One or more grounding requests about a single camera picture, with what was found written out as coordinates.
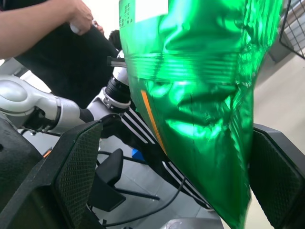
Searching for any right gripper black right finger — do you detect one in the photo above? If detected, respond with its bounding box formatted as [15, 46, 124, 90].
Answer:
[248, 123, 305, 229]

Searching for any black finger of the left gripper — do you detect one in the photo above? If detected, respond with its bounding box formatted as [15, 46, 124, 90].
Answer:
[109, 29, 122, 51]

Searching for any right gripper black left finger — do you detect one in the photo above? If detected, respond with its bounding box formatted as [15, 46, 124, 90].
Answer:
[0, 120, 103, 229]

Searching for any small white bottle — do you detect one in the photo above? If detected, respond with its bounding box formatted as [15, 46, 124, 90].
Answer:
[69, 21, 82, 34]

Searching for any green foil snack bag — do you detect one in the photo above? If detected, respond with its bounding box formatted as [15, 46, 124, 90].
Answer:
[118, 0, 285, 229]

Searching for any person's bare hand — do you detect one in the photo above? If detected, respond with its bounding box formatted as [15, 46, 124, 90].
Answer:
[64, 0, 105, 37]

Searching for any small blue object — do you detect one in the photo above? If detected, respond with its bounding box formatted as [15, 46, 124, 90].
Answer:
[132, 147, 145, 161]

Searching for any black shirt sleeve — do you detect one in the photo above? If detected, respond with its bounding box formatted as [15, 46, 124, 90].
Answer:
[0, 0, 52, 12]

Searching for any silver robot torso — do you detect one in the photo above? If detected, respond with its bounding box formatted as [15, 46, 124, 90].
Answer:
[163, 209, 224, 229]

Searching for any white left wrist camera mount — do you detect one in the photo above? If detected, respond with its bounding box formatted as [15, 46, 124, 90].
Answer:
[111, 66, 131, 87]

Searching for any black cable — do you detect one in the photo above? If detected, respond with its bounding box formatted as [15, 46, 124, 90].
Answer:
[102, 176, 188, 228]

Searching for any black wire basket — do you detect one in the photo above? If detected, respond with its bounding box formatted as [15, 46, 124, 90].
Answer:
[278, 0, 305, 60]

